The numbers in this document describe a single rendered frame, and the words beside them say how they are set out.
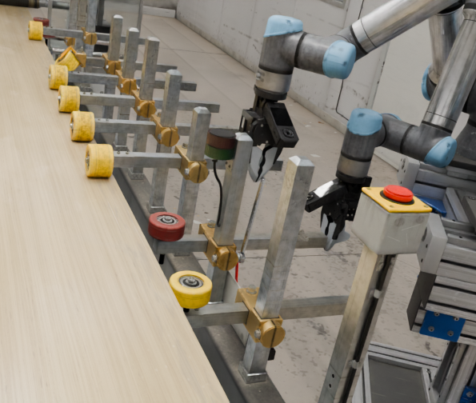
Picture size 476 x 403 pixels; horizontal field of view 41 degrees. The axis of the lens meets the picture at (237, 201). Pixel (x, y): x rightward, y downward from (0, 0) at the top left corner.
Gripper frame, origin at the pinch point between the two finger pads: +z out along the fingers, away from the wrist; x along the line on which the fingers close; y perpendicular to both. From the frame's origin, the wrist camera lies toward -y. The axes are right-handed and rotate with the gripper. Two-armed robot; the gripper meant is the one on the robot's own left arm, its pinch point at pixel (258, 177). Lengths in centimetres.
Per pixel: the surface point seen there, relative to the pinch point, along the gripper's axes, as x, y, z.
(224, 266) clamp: 8.5, -9.2, 17.4
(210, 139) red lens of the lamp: 15.4, -5.9, -10.8
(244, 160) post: 7.3, -6.5, -6.8
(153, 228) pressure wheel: 23.7, -2.5, 11.1
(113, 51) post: 9, 119, 0
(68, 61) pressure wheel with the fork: 24, 120, 6
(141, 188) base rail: 8, 61, 31
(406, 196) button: 8, -57, -22
